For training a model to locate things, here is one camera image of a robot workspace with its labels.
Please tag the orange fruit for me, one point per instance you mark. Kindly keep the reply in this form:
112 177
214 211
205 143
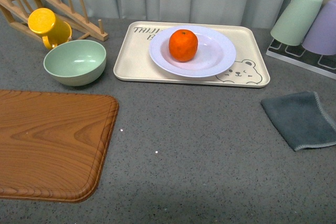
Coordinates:
183 45

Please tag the white round plate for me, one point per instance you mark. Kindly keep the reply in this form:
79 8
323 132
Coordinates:
215 53

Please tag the beige bear tray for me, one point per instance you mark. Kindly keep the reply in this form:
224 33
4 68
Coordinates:
134 62

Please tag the green bowl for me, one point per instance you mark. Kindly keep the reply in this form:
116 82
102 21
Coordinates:
76 63

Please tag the wooden cutting board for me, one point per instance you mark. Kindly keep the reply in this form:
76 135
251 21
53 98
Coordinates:
53 145

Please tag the grey-green cloth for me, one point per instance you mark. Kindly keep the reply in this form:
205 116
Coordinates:
301 120

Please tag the light green cup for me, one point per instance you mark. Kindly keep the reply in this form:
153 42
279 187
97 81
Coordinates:
294 23

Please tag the yellow mug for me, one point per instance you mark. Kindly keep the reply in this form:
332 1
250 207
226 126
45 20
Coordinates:
49 27

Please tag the white cup holder rack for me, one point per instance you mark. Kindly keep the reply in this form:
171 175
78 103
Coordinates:
297 55

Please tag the purple cup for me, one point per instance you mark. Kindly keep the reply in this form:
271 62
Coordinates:
320 38

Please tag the wooden dish rack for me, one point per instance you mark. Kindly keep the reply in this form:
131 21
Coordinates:
16 14

